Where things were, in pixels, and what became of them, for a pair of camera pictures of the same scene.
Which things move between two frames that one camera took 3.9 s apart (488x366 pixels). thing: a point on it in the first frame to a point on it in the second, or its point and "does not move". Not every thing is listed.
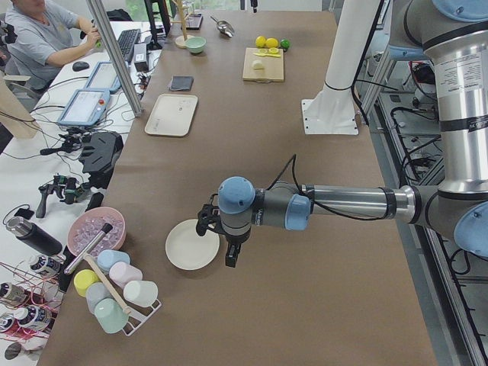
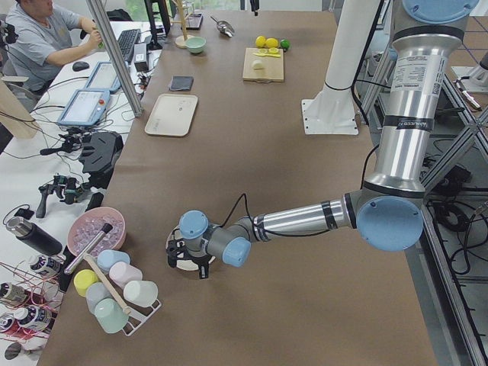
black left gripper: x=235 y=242 to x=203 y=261
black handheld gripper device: x=65 y=187 does not move
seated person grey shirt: x=43 y=40 does not move
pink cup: x=121 y=273 does not move
